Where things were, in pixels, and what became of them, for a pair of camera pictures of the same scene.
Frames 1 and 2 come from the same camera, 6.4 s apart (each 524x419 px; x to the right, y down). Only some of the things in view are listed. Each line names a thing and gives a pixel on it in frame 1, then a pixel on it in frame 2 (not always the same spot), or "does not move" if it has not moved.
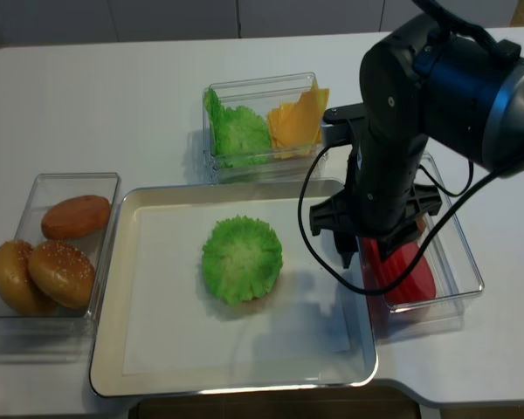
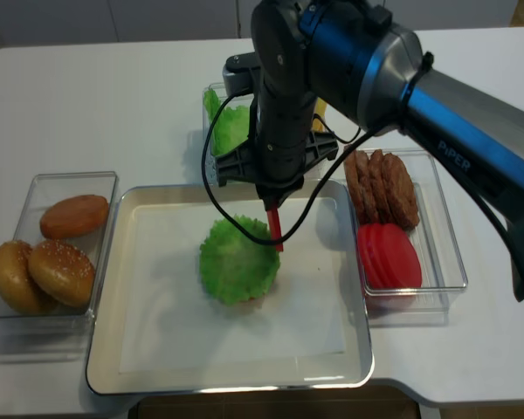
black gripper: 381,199 → 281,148
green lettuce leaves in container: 238,135 does not move
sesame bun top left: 10,273 does not move
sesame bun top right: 62,272 does not move
